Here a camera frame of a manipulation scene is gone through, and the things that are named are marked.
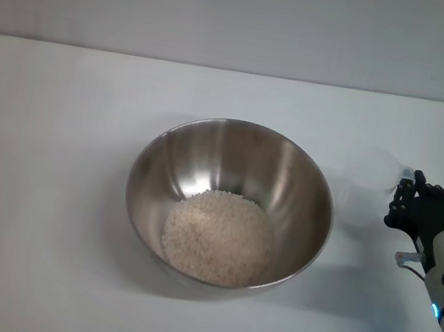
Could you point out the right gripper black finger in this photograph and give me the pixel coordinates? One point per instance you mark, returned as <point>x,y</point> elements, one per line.
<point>400,206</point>
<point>420,181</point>

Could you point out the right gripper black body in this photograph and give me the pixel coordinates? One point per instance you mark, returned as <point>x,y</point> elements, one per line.
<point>441,217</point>

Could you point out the clear plastic measuring cup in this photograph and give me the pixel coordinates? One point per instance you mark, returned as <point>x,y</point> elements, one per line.
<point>355,189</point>

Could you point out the white uncooked rice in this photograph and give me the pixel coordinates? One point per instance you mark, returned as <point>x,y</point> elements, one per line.
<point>218,238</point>

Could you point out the stainless steel mixing bowl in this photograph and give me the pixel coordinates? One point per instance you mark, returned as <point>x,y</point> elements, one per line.
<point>149,187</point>

